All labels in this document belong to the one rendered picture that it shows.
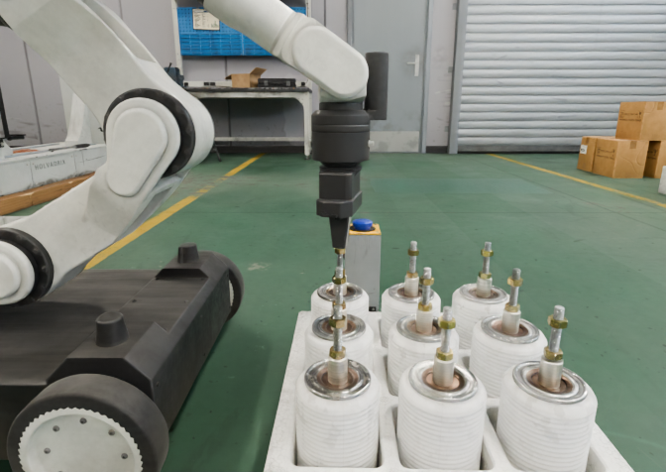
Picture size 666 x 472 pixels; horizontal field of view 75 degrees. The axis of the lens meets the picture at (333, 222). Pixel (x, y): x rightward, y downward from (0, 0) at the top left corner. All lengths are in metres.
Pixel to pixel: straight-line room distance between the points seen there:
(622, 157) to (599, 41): 2.43
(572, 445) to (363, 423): 0.22
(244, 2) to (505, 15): 5.37
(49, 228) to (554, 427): 0.79
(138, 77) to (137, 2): 5.35
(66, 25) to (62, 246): 0.36
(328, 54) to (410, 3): 5.12
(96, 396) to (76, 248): 0.30
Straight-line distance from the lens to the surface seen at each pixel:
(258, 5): 0.64
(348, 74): 0.61
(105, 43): 0.79
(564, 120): 6.17
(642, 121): 4.23
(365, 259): 0.85
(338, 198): 0.63
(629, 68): 6.54
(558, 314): 0.52
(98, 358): 0.71
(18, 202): 2.95
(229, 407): 0.91
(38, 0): 0.82
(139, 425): 0.66
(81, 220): 0.85
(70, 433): 0.72
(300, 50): 0.61
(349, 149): 0.62
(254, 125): 5.62
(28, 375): 0.81
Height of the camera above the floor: 0.55
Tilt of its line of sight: 15 degrees down
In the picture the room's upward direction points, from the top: straight up
